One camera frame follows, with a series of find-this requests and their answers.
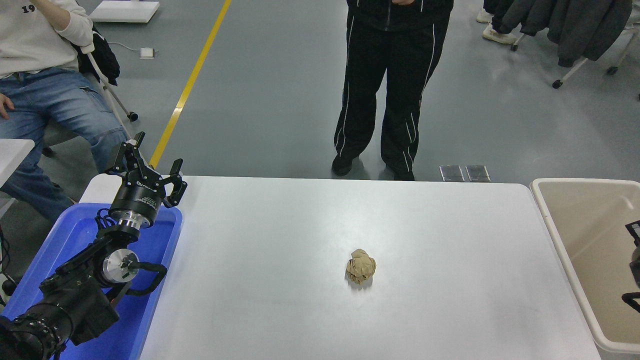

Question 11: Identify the small white table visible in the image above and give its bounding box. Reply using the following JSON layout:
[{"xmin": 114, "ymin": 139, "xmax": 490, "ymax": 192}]
[{"xmin": 0, "ymin": 138, "xmax": 36, "ymax": 188}]

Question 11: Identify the black cable bundle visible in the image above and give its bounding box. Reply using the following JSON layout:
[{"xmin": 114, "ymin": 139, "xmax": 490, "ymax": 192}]
[{"xmin": 0, "ymin": 225, "xmax": 18, "ymax": 306}]

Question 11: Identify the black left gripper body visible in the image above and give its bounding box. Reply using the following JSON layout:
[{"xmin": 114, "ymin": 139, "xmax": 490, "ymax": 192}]
[{"xmin": 109, "ymin": 181, "xmax": 165, "ymax": 223}]

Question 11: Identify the person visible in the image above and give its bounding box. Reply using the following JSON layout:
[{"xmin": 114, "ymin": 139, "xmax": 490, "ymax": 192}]
[
  {"xmin": 476, "ymin": 0, "xmax": 518, "ymax": 45},
  {"xmin": 0, "ymin": 0, "xmax": 130, "ymax": 223},
  {"xmin": 331, "ymin": 0, "xmax": 455, "ymax": 182}
]

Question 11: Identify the large pale plastic bin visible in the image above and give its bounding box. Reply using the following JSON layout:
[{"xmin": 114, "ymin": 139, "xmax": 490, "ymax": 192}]
[{"xmin": 530, "ymin": 178, "xmax": 640, "ymax": 354}]

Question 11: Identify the blue plastic tray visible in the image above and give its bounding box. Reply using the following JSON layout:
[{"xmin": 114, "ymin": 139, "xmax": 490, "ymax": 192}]
[{"xmin": 0, "ymin": 202, "xmax": 183, "ymax": 360}]

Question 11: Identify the crumpled tan paper ball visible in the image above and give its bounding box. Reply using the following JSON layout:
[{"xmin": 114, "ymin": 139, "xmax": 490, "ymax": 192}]
[{"xmin": 346, "ymin": 248, "xmax": 377, "ymax": 285}]

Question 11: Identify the dark grey jacket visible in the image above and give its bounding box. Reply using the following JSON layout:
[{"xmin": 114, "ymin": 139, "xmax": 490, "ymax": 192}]
[{"xmin": 501, "ymin": 0, "xmax": 633, "ymax": 68}]

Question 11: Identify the white flat platform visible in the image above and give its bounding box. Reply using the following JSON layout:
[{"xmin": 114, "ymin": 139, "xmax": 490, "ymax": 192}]
[{"xmin": 89, "ymin": 0, "xmax": 161, "ymax": 24}]

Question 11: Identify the white-framed wheeled chair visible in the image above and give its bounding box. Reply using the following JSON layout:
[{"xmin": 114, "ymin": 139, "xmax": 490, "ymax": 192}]
[{"xmin": 41, "ymin": 42, "xmax": 140, "ymax": 157}]

